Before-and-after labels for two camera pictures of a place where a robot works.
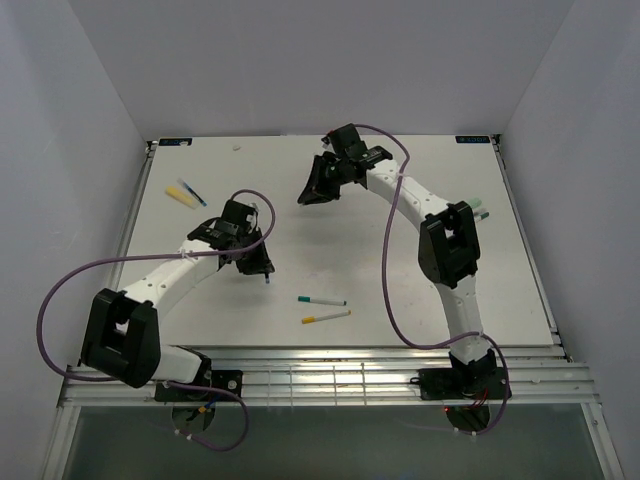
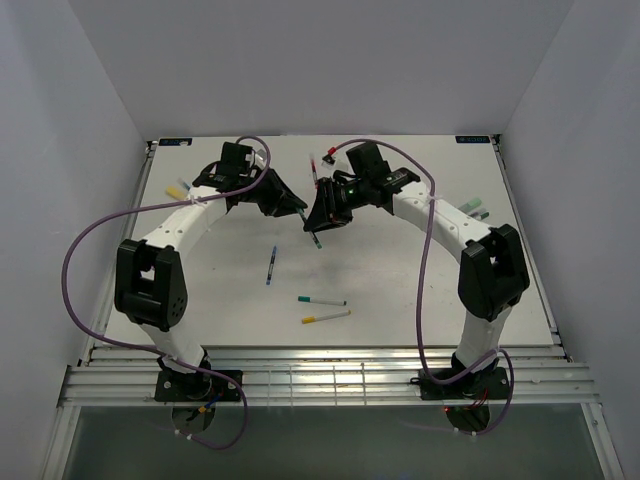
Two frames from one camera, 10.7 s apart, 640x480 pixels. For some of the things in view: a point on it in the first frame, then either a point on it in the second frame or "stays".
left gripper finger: (252, 262) to (274, 204)
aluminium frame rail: (351, 377) stays
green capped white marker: (323, 301) stays
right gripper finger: (328, 190) to (339, 217)
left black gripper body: (251, 238) to (254, 186)
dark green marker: (481, 217) stays
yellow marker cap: (182, 197) stays
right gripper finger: (313, 188) to (323, 209)
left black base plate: (229, 380) stays
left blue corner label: (174, 141) stays
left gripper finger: (263, 263) to (292, 201)
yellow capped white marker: (313, 319) stays
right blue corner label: (473, 139) stays
